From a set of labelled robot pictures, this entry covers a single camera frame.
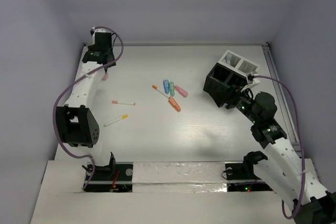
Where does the pink capped highlighter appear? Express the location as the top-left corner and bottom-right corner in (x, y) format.
(101, 73), (109, 81)

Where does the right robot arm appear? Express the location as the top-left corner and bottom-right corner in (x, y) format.
(224, 86), (335, 223)

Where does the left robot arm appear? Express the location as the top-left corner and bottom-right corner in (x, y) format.
(53, 27), (115, 148)

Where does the black and white organizer box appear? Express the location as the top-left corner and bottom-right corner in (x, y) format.
(203, 50), (260, 108)

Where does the orange highlighter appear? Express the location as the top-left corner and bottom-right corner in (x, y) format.
(169, 97), (181, 112)

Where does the green highlighter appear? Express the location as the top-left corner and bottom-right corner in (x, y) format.
(169, 82), (175, 97)

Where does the light blue highlighter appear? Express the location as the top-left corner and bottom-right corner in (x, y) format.
(163, 79), (170, 94)

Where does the orange tipped white pen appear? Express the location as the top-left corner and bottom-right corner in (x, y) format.
(152, 85), (170, 99)

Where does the yellow tipped white pen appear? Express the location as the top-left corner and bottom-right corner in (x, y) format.
(103, 114), (128, 127)

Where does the white foam front board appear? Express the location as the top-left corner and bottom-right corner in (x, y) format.
(31, 160), (287, 223)

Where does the pink tipped white pen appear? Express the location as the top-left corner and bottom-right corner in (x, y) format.
(111, 100), (136, 106)

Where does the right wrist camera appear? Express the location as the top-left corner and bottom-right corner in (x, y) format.
(246, 71), (257, 84)

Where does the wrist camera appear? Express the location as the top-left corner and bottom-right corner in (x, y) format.
(246, 71), (257, 84)
(90, 27), (96, 44)

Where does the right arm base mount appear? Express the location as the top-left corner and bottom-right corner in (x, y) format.
(221, 162), (272, 193)

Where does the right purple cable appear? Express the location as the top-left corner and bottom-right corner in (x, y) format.
(251, 74), (307, 220)

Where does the purple cable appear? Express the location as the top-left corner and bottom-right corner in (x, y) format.
(251, 74), (307, 220)
(52, 26), (124, 190)

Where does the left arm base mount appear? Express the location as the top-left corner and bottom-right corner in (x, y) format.
(84, 163), (133, 193)

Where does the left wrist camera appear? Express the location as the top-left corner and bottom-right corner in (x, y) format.
(90, 27), (96, 44)

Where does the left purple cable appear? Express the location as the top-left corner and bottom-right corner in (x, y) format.
(52, 26), (124, 190)

